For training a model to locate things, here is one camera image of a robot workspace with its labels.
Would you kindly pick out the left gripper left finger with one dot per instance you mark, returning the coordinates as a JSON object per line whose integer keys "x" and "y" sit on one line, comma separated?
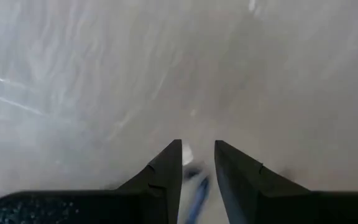
{"x": 120, "y": 207}

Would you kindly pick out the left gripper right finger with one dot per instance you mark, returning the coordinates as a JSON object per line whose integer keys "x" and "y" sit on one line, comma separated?
{"x": 275, "y": 207}

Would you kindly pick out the blue crayon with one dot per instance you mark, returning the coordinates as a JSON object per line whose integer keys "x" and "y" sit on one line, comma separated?
{"x": 199, "y": 196}

